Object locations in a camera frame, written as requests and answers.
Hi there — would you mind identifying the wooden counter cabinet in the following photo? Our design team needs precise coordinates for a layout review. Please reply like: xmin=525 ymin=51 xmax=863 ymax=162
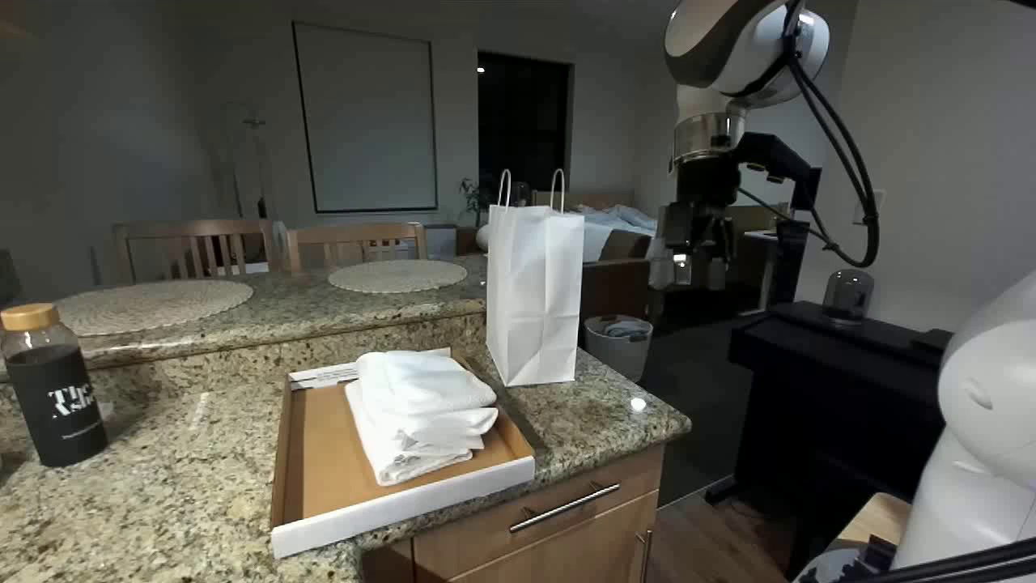
xmin=358 ymin=445 xmax=668 ymax=583

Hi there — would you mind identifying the white trash bin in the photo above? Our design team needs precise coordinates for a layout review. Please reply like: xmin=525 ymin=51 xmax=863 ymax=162
xmin=582 ymin=311 xmax=656 ymax=387

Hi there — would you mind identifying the white waffle towel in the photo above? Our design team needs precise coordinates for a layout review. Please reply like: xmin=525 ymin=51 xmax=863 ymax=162
xmin=354 ymin=347 xmax=499 ymax=422

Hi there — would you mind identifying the light wooden board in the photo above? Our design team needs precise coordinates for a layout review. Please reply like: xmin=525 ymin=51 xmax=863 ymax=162
xmin=835 ymin=489 xmax=917 ymax=552

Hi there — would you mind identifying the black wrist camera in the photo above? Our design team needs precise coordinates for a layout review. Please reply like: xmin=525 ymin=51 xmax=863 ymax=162
xmin=738 ymin=131 xmax=826 ymax=214

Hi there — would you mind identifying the black piano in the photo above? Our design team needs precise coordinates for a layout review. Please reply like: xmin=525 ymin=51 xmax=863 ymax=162
xmin=726 ymin=301 xmax=950 ymax=576

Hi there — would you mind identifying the cardboard tray with white rim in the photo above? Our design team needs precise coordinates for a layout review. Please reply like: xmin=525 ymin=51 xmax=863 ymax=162
xmin=269 ymin=347 xmax=541 ymax=560

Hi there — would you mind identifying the glass jar with black label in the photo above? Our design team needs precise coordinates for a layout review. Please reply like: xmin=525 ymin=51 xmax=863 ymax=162
xmin=0 ymin=301 xmax=109 ymax=469

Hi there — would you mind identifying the framed whiteboard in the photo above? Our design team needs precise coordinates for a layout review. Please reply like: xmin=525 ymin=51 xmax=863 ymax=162
xmin=287 ymin=19 xmax=439 ymax=218

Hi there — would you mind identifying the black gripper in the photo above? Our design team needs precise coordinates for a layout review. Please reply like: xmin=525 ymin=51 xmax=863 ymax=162
xmin=656 ymin=159 xmax=745 ymax=294

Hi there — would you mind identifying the white bedding pile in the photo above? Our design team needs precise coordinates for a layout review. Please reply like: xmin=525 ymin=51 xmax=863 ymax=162
xmin=579 ymin=205 xmax=660 ymax=263

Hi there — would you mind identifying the white paper bag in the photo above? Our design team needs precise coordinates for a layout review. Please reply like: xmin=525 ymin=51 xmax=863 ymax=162
xmin=482 ymin=165 xmax=585 ymax=389

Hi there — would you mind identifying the metal drawer handle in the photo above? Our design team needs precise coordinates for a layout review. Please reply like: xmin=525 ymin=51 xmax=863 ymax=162
xmin=506 ymin=481 xmax=623 ymax=539

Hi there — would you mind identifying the wooden dining chair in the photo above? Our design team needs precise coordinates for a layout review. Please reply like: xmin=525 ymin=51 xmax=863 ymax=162
xmin=109 ymin=218 xmax=287 ymax=286
xmin=280 ymin=221 xmax=429 ymax=273

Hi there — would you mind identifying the small round woven placemat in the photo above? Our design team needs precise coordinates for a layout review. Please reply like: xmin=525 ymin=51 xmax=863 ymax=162
xmin=324 ymin=255 xmax=470 ymax=299

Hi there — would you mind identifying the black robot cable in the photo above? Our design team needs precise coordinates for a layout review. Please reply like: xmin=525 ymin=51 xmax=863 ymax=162
xmin=731 ymin=0 xmax=882 ymax=273

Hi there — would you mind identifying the folded white towel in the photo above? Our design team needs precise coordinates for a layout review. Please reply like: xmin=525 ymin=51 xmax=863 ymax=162
xmin=342 ymin=384 xmax=503 ymax=489
xmin=358 ymin=398 xmax=503 ymax=446

